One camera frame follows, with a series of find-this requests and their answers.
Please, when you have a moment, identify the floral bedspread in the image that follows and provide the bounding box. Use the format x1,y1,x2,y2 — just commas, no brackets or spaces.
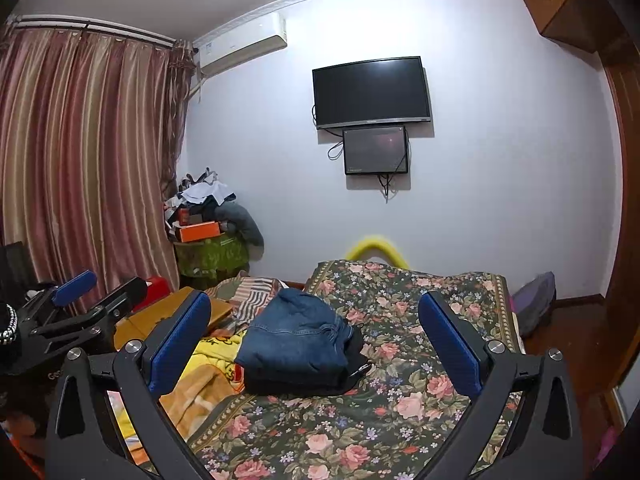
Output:
187,259,523,480

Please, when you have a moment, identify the striped blanket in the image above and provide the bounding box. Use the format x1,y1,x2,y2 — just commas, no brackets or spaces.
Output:
205,272,306,336

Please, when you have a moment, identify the yellow cartoon blanket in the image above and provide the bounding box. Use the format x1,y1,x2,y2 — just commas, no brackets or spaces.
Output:
107,332,251,466

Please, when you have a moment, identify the brown cardboard box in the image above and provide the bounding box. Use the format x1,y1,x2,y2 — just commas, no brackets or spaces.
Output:
114,286,236,353

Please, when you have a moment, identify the blue denim jacket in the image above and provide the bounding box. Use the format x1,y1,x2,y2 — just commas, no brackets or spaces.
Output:
234,287,365,383

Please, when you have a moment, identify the black folded garment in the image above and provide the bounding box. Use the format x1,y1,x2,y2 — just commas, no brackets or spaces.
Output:
242,327,373,396

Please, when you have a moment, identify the red box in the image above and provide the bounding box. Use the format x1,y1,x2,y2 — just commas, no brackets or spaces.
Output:
142,275,173,306

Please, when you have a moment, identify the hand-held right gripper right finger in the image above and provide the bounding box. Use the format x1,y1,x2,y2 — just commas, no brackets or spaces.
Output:
417,290,586,480

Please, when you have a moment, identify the small wall monitor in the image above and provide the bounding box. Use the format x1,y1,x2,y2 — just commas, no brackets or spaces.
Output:
343,126,410,176

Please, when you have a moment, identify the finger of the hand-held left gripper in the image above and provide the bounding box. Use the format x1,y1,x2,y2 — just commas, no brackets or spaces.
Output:
22,270,98,318
30,277,148,338

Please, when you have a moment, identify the yellow ring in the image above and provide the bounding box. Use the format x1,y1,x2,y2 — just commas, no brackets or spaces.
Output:
345,234,408,268

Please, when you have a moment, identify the wooden door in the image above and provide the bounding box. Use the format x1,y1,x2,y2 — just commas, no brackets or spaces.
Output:
602,50,640,396

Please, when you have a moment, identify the pile of mixed clothes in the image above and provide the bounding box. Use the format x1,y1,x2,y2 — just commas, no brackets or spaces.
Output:
162,167,238,226

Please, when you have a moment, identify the purple bag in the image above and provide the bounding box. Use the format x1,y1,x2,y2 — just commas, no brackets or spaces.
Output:
510,271,557,338

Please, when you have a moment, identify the white air conditioner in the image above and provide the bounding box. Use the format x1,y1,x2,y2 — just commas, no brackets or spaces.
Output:
192,12,288,78

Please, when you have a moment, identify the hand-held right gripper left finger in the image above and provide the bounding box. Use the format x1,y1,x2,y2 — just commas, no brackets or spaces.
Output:
45,290,213,480

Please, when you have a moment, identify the green patterned box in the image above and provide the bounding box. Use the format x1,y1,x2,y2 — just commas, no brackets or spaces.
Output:
174,235,250,281

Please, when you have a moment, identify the black wall television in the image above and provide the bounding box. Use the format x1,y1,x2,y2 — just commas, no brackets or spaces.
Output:
312,56,432,131

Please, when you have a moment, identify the striped pink curtain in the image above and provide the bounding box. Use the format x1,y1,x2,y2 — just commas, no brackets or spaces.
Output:
0,27,196,306

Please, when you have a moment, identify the curtain rod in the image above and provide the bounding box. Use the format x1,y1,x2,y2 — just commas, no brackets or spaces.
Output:
7,14,176,46

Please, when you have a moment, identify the orange box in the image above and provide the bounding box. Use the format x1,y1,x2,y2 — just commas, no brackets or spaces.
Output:
175,220,222,243

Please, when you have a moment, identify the pink item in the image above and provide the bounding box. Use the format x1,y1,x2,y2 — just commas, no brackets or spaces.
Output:
597,425,621,471

